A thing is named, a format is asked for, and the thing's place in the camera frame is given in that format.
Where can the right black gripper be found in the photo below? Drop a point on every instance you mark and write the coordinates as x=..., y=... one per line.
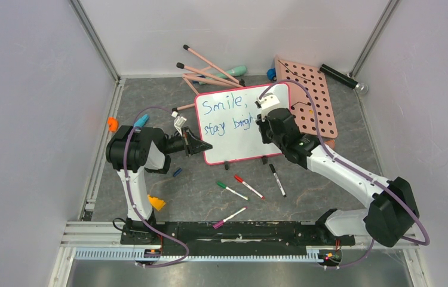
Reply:
x=267, y=129

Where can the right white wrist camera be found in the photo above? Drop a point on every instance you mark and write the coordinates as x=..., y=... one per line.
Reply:
x=266, y=104

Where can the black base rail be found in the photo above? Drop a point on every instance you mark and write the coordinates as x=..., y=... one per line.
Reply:
x=253, y=238

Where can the blue marker cap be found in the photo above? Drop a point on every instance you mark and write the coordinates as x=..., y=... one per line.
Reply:
x=177, y=172

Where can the green marker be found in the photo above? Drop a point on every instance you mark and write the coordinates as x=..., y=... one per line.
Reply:
x=225, y=187

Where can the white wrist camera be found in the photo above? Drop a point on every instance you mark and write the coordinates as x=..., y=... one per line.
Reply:
x=266, y=104
x=179, y=121

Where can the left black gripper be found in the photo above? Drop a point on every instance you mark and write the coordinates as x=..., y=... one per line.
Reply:
x=193, y=145

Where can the black marker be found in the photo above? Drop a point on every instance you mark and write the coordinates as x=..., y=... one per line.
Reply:
x=277, y=179

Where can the pink perforated board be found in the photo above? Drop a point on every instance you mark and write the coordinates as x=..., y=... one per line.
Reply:
x=310, y=104

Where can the yellow orange block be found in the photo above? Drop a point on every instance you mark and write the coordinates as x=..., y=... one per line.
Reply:
x=156, y=203

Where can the large blue marker toy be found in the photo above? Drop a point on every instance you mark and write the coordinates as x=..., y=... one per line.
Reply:
x=140, y=123

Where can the orange clip left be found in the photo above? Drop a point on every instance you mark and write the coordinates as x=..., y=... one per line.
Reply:
x=112, y=124

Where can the pink folding stand legs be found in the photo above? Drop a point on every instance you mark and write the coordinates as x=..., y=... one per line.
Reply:
x=211, y=74

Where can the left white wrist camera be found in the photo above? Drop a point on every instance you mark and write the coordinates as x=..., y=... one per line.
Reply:
x=179, y=121

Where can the mint green tube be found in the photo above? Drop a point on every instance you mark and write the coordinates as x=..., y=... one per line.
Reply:
x=235, y=72

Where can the red marker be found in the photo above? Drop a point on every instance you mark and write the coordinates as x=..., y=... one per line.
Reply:
x=240, y=180

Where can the orange cap right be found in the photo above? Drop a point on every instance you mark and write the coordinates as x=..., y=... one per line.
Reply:
x=330, y=143

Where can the pink framed whiteboard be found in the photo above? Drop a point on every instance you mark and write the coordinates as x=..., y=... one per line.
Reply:
x=227, y=121

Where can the black flashlight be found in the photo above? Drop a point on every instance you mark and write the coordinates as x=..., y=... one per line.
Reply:
x=360, y=88

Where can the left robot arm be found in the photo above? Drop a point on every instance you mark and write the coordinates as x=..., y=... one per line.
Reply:
x=135, y=151

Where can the purple marker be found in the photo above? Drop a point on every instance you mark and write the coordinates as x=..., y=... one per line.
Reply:
x=223, y=221

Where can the blue toy car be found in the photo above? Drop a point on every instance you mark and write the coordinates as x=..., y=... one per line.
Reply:
x=271, y=74

